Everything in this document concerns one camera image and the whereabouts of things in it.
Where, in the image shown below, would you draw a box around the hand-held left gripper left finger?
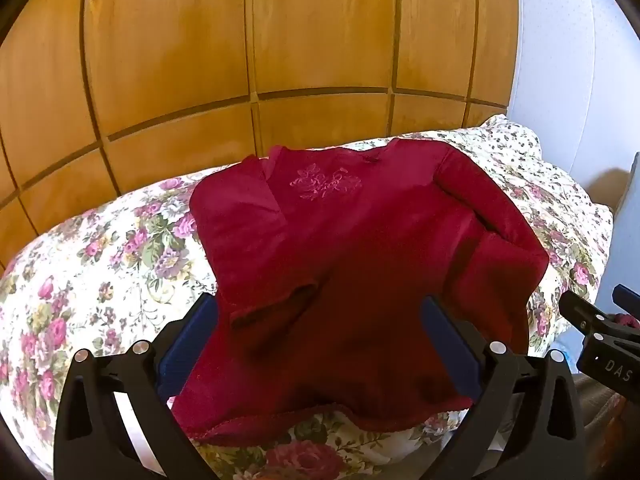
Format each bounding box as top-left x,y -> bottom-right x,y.
55,292 -> 219,480

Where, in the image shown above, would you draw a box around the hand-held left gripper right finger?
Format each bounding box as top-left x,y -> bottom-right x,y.
419,295 -> 587,480

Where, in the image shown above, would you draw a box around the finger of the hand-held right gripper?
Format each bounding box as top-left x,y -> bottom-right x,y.
612,284 -> 640,330
558,290 -> 615,347

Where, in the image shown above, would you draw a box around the red velvet child's top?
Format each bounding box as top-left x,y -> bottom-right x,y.
170,137 -> 551,448

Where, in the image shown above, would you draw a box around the person's grey trousers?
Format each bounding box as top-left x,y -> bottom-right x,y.
570,374 -> 640,468

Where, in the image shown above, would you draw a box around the floral blanket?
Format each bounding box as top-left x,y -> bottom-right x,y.
0,114 -> 615,480

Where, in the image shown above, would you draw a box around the white padded headboard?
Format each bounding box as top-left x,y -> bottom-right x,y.
506,0 -> 640,211

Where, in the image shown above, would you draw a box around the wooden wardrobe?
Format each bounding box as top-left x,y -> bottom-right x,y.
0,0 -> 521,271

